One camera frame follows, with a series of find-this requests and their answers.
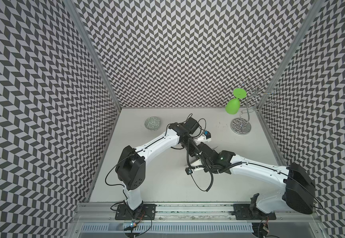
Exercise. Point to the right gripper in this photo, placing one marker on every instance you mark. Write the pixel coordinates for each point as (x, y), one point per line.
(206, 168)

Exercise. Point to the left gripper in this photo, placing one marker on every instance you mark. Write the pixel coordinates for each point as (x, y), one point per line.
(194, 148)

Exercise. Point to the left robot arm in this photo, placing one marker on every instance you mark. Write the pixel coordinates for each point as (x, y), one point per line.
(131, 167)

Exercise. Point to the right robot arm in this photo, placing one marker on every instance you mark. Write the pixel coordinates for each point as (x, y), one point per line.
(293, 187)

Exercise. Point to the patterned ceramic bowl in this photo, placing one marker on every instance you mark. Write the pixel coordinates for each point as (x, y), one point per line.
(152, 123)

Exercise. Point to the green plastic wine glass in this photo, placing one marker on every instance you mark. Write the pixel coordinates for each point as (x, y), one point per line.
(233, 105)

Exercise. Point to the right circuit board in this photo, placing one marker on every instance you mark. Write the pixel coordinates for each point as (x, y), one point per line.
(260, 230)

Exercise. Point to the circuit board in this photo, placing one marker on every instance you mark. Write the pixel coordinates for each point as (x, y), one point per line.
(131, 226)
(260, 230)

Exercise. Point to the left circuit board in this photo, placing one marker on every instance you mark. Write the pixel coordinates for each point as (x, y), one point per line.
(131, 226)

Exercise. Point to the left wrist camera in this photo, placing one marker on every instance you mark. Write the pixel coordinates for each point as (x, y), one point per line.
(205, 137)

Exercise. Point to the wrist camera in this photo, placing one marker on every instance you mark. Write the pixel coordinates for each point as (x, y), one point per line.
(190, 171)
(205, 137)

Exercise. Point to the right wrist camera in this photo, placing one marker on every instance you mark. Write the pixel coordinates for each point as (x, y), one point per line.
(190, 171)

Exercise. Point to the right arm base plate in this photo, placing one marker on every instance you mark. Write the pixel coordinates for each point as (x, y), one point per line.
(242, 211)

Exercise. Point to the metal wire glass rack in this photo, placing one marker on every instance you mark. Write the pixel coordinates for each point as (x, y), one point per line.
(242, 125)

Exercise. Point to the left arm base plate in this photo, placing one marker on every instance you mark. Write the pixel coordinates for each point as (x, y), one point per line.
(123, 212)

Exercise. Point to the aluminium front rail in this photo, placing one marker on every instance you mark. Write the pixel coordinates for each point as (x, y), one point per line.
(183, 212)

